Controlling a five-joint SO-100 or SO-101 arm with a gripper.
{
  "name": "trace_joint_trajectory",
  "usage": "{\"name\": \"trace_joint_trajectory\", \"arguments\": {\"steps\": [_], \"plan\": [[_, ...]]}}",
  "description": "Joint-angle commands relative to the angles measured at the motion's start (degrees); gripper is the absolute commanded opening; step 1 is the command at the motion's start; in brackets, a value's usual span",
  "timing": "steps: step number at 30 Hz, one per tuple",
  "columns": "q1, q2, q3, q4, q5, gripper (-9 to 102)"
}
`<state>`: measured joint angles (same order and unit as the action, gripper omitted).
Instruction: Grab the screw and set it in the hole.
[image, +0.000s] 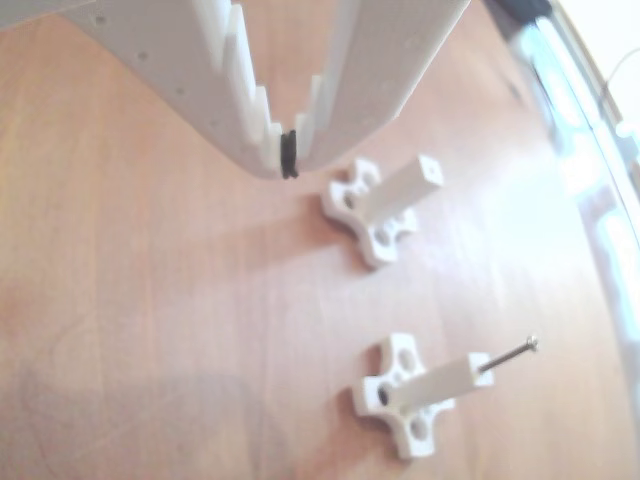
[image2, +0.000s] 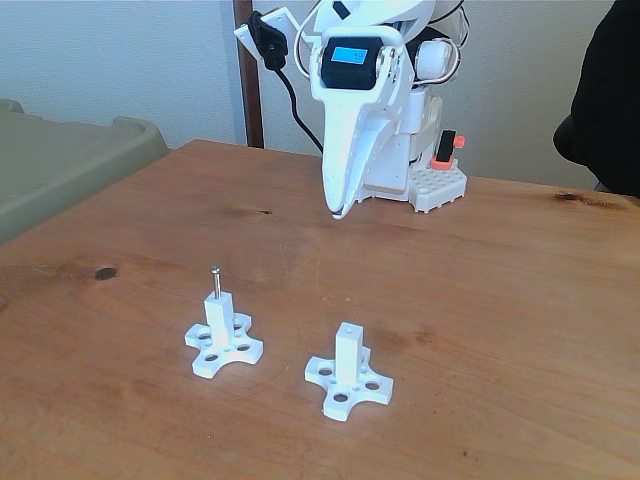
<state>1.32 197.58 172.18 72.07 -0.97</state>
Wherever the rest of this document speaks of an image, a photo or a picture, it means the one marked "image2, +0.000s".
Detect person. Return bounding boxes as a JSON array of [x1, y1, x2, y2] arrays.
[[570, 0, 640, 151]]

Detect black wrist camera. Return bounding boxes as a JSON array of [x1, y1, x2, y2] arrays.
[[247, 10, 290, 72]]

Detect white cross-base post stand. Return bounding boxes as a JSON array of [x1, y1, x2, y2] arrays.
[[303, 322, 395, 421], [183, 293, 265, 379]]

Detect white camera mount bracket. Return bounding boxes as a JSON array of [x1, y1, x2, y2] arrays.
[[233, 8, 302, 54]]

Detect black camera cable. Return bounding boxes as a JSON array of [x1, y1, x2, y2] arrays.
[[273, 64, 325, 152]]

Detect three-wire servo cable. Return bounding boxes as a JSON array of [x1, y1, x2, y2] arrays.
[[293, 7, 326, 77], [417, 37, 469, 85]]

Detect orange and black clamp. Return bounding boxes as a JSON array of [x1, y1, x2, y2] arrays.
[[431, 129, 466, 171]]

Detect beige plastic bin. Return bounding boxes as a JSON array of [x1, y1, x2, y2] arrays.
[[0, 97, 171, 246]]

